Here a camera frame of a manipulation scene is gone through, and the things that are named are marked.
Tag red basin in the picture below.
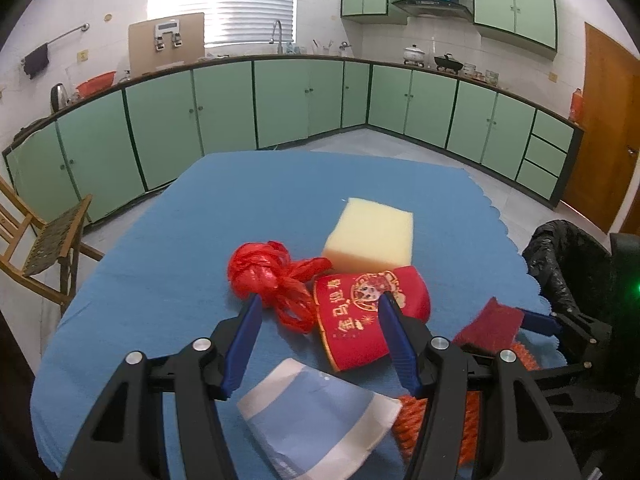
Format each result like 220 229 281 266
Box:
76 71 117 98

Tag blue and white paper cup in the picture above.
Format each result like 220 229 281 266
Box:
236 358 403 480

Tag white window blind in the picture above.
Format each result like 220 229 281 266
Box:
147 0 296 46

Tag yellow sponge block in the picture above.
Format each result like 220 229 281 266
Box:
322 197 415 273

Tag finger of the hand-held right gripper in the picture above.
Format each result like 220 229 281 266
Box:
461 341 503 361
522 309 615 358

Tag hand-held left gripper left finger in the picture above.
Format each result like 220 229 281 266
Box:
60 292 264 480

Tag dark red cloth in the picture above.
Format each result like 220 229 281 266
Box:
452 297 525 356

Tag wooden door with handle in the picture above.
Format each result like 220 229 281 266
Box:
562 22 640 233

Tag dark towel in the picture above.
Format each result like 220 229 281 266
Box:
22 44 50 80

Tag wooden chair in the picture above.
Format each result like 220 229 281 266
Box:
0 177 105 311

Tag steel kettle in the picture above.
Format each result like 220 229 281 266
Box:
50 82 70 113

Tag black range hood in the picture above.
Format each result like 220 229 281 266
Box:
391 0 473 22

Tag trash bin with black bag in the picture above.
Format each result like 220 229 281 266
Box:
521 220 616 333

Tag cardboard box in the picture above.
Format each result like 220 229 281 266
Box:
128 12 206 77

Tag metal towel rail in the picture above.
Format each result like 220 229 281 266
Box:
21 23 91 63

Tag green base cabinet unit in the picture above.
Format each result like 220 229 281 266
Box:
2 55 585 231

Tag blue table mat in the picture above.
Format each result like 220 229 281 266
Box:
30 151 568 480

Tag green wall cabinet unit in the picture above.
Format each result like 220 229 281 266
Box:
340 0 558 58

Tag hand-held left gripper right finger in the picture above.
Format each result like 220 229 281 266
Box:
377 292 583 480

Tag red plastic bag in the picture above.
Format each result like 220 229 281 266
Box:
227 240 333 335

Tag red printed pouch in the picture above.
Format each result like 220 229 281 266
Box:
312 266 432 373

